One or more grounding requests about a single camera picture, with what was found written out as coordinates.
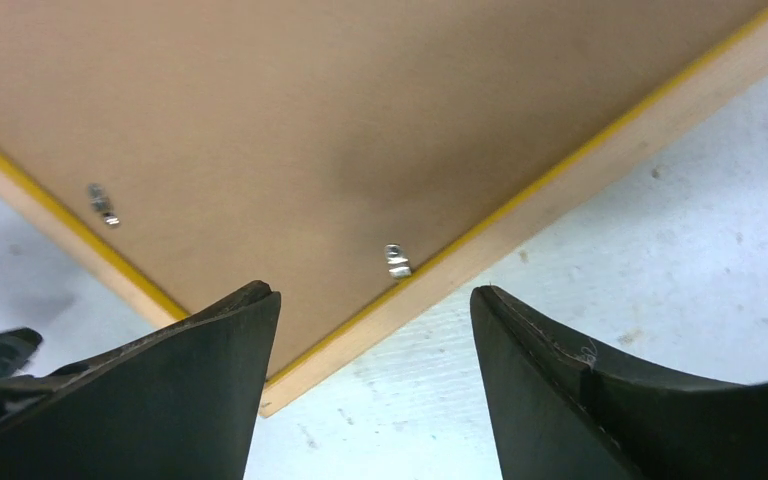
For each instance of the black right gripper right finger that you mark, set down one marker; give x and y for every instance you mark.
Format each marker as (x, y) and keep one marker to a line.
(564, 405)

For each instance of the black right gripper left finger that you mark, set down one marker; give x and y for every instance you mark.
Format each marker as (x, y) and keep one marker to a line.
(179, 403)

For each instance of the brown cardboard backing board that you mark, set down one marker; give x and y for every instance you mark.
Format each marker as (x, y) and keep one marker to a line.
(324, 132)

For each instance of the yellow wooden picture frame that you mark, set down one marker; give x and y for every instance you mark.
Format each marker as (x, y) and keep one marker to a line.
(523, 205)

